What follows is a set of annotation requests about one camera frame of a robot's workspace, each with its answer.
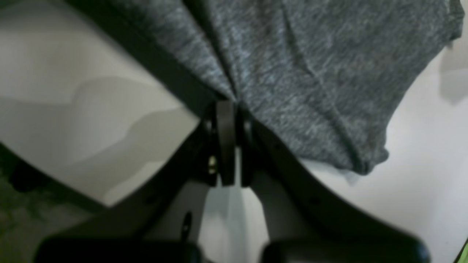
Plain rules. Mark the grey t-shirt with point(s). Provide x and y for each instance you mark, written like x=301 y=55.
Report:
x=325 y=76

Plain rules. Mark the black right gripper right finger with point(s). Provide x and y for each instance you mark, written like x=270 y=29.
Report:
x=306 y=221

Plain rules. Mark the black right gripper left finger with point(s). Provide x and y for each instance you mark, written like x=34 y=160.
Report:
x=160 y=222

